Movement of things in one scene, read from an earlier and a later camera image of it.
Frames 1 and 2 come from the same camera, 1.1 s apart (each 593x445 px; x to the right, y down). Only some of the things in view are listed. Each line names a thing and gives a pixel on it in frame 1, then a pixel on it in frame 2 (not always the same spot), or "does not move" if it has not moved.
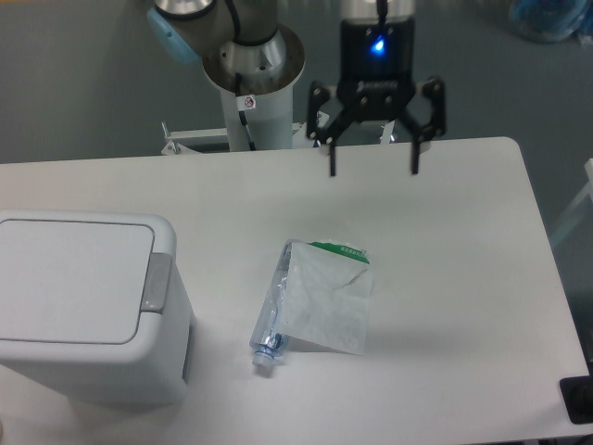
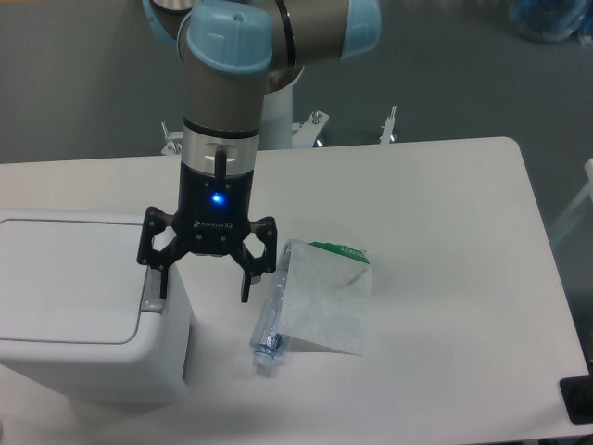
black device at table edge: x=576 y=393 does not move
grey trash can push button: x=157 y=283 does not move
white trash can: x=94 y=308 does not move
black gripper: x=377 y=63 to x=213 y=218
